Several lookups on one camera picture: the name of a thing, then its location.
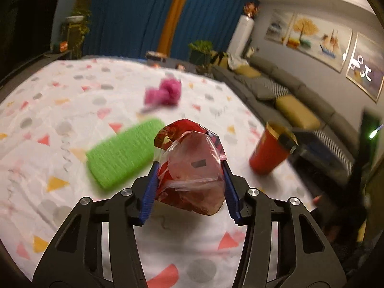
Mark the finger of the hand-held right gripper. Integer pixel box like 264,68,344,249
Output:
280,132,299,156

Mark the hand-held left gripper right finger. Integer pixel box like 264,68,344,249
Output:
221,160,345,288

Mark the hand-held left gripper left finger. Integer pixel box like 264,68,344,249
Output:
31,162,160,288

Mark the red gold paper cup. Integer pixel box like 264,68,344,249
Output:
248,121,298,176

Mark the red translucent plastic bag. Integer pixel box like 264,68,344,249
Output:
154,119,228,216

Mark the large yellow cushion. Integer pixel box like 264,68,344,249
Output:
275,94,321,130

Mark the black white patterned cushion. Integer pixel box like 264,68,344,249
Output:
313,130,354,170
256,77,290,101

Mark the green beaded roll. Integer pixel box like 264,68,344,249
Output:
86,118,166,191

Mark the grey sofa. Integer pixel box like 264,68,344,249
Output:
210,54,365,170

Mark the small yellow cushion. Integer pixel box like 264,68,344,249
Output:
233,65,262,78

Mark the pile of clothes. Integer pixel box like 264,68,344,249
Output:
209,50,250,70

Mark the pink mesh flower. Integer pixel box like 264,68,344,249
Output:
143,77,182,108

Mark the white standing air conditioner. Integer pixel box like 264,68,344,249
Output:
226,15,254,58

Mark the white confetti print tablecloth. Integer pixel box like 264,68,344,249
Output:
0,55,319,288

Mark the potted green plant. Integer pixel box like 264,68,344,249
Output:
188,40,214,67

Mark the red gold flower ornament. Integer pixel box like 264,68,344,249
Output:
242,2,260,18

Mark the flat printed box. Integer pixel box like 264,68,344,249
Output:
145,51,168,61

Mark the blue curtain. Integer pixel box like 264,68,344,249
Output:
179,0,260,62
82,0,178,59

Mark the orange curtain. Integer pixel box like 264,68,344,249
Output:
157,0,196,57

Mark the trailing plant on stand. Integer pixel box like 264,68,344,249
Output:
61,10,91,60

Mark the black flat television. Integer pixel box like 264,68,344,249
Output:
0,0,61,76

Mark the white birds wall painting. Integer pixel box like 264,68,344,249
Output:
346,31,384,104

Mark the golden tree wall painting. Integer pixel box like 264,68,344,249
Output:
285,13,354,73

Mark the grey landscape wall painting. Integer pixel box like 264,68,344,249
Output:
264,8,296,44

